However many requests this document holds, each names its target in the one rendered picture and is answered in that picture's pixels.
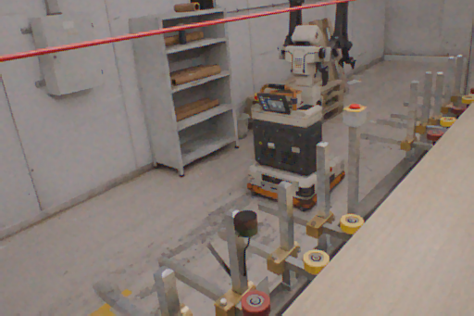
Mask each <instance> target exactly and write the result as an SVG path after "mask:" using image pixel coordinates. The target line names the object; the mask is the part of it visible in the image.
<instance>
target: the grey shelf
mask: <svg viewBox="0 0 474 316"><path fill-rule="evenodd" d="M226 18H227V9H226V7H221V8H213V9H208V10H199V11H187V12H174V13H168V14H156V15H151V16H145V17H140V18H129V23H130V27H131V34H135V33H140V32H149V31H157V30H162V29H166V28H175V27H178V24H183V25H189V24H195V22H196V24H197V23H202V22H207V21H210V20H221V19H226ZM196 29H197V30H196ZM197 31H202V32H203V33H204V38H203V39H200V40H196V41H189V42H187V44H171V45H167V46H165V42H164V37H169V36H172V35H177V34H179V31H176V32H168V33H164V34H156V35H151V36H147V37H139V38H134V39H132V42H133V51H134V55H135V59H136V63H137V71H138V75H139V80H140V88H141V92H142V97H143V108H144V112H145V116H146V124H147V129H148V132H149V137H150V145H151V149H152V154H153V158H154V168H159V165H156V163H157V162H158V163H160V164H163V165H167V166H170V167H171V168H176V169H179V174H180V177H181V178H182V177H183V176H184V174H183V166H184V165H187V164H189V163H190V162H191V161H194V160H195V159H197V158H200V157H203V156H204V155H207V154H209V153H210V152H212V151H215V150H217V149H218V148H221V147H223V146H224V145H227V144H229V143H230V142H233V141H236V146H235V147H234V148H240V147H239V145H238V136H237V120H236V112H235V105H234V88H233V80H232V73H231V50H230V41H229V34H228V25H227V23H225V25H224V23H222V24H214V25H210V26H205V27H197V28H193V29H189V30H185V33H189V32H197ZM225 31H226V33H225ZM162 39H163V40H162ZM159 46H160V47H159ZM198 47H199V48H198ZM202 49H203V50H202ZM199 53H200V54H199ZM227 54H228V56H227ZM228 61H229V64H228ZM200 64H203V65H206V64H208V65H210V66H211V65H214V64H218V65H219V66H220V69H221V73H220V74H215V75H212V76H210V77H207V78H202V79H200V80H197V81H191V82H187V83H185V84H180V85H177V86H173V84H170V76H169V73H170V72H172V71H175V70H183V69H187V68H191V67H194V66H197V65H200ZM163 74H164V75H163ZM165 74H166V75H165ZM230 77H231V78H230ZM164 79H165V80H164ZM207 88H208V90H207ZM208 95H209V96H208ZM204 96H205V97H210V101H212V100H214V99H217V100H218V101H219V105H217V106H216V107H211V108H210V109H207V110H206V111H202V112H200V113H198V114H194V115H192V116H191V117H189V118H185V119H183V120H181V121H176V115H175V110H174V108H175V107H180V106H182V105H187V104H189V103H191V102H193V101H197V100H200V99H202V98H204ZM231 100H232V102H231ZM232 109H233V110H232ZM169 112H170V113H169ZM233 115H234V117H233ZM173 116H174V117H173ZM207 126H208V128H207ZM212 126H213V128H212ZM211 129H212V130H211ZM211 131H212V132H211ZM234 131H235V133H234Z"/></svg>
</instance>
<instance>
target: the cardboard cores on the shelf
mask: <svg viewBox="0 0 474 316"><path fill-rule="evenodd" d="M185 34H186V40H187V42H189V41H196V40H200V39H203V38H204V33H203V32H202V31H197V32H189V33H185ZM164 42H165V46H167V45H171V44H180V43H181V41H180V36H179V35H178V34H177V35H172V36H169V37H164ZM220 73H221V69H220V66H219V65H218V64H214V65H211V66H210V65H208V64H206V65H203V64H200V65H197V66H194V67H191V68H187V69H183V70H175V71H172V72H170V73H169V76H170V84H173V86H177V85H180V84H185V83H187V82H191V81H197V80H200V79H202V78H207V77H210V76H212V75H215V74H220ZM217 105H219V101H218V100H217V99H214V100H212V101H210V97H204V98H202V99H200V100H197V101H193V102H191V103H189V104H187V105H182V106H180V107H175V108H174V110H175V115H176V121H181V120H183V119H185V118H189V117H191V116H192V115H194V114H198V113H200V112H202V111H206V110H207V109H210V108H211V107H216V106H217Z"/></svg>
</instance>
